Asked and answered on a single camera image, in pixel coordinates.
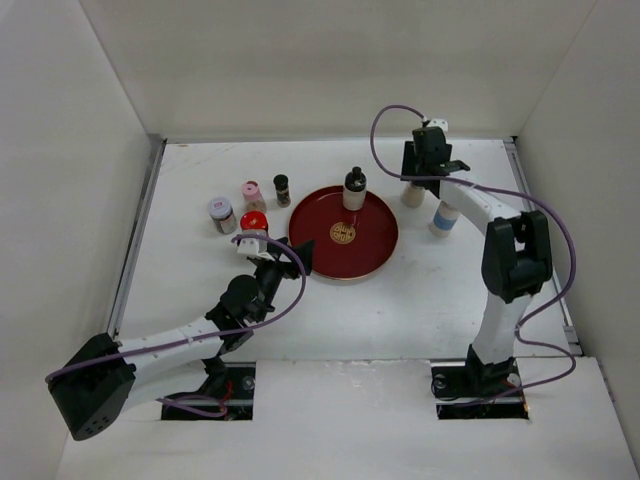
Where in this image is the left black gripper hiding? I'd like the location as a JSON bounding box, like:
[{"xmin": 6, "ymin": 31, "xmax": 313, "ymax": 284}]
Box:
[{"xmin": 253, "ymin": 238, "xmax": 313, "ymax": 324}]

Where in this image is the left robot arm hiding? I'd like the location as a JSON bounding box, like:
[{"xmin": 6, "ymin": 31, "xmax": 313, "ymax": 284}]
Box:
[{"xmin": 45, "ymin": 238, "xmax": 315, "ymax": 441}]

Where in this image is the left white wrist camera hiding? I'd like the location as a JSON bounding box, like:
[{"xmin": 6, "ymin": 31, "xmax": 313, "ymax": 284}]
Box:
[{"xmin": 233, "ymin": 230, "xmax": 273, "ymax": 261}]

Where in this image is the black lid spice bottle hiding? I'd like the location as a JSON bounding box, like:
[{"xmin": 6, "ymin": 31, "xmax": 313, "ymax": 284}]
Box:
[{"xmin": 273, "ymin": 174, "xmax": 291, "ymax": 208}]

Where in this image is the red lid sauce jar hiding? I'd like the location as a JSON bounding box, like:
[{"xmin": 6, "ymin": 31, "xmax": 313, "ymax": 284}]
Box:
[{"xmin": 240, "ymin": 210, "xmax": 269, "ymax": 235}]

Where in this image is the clear cap pepper grinder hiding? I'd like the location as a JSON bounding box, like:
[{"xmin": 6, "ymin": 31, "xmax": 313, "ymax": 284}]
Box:
[{"xmin": 401, "ymin": 182, "xmax": 426, "ymax": 209}]

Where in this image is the red round tray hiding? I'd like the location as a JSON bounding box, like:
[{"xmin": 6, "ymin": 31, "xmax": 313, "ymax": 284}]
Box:
[{"xmin": 288, "ymin": 185, "xmax": 399, "ymax": 280}]

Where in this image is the blue label silver cap bottle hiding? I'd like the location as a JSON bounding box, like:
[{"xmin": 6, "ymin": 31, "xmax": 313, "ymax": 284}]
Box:
[{"xmin": 429, "ymin": 201, "xmax": 460, "ymax": 238}]

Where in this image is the black knob salt grinder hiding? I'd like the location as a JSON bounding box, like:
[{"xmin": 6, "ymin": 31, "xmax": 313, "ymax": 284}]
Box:
[{"xmin": 342, "ymin": 166, "xmax": 367, "ymax": 211}]

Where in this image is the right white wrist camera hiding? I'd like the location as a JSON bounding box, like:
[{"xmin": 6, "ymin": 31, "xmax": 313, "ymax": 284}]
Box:
[{"xmin": 421, "ymin": 117, "xmax": 449, "ymax": 133}]

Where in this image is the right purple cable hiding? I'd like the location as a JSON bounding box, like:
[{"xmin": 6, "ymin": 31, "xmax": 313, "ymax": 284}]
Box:
[{"xmin": 369, "ymin": 104, "xmax": 579, "ymax": 404}]

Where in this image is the dark jar white lid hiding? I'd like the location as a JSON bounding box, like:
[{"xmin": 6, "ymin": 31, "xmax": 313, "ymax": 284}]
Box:
[{"xmin": 207, "ymin": 196, "xmax": 237, "ymax": 235}]

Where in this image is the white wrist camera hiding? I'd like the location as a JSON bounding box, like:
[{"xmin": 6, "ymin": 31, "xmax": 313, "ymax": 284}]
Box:
[
  {"xmin": 421, "ymin": 117, "xmax": 449, "ymax": 133},
  {"xmin": 233, "ymin": 230, "xmax": 273, "ymax": 261}
]

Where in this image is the pink lid spice bottle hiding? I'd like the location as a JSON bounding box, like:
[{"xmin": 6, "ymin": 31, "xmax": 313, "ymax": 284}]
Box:
[{"xmin": 241, "ymin": 180, "xmax": 267, "ymax": 213}]

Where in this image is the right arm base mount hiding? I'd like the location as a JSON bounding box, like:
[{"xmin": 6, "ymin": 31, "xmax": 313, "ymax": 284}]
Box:
[{"xmin": 431, "ymin": 346, "xmax": 529, "ymax": 420}]

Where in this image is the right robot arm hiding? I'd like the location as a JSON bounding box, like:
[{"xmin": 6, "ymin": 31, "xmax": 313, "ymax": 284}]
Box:
[{"xmin": 401, "ymin": 125, "xmax": 552, "ymax": 396}]

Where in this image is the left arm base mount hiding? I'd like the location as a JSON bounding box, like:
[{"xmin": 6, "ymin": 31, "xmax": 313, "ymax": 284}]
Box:
[{"xmin": 160, "ymin": 359, "xmax": 257, "ymax": 421}]

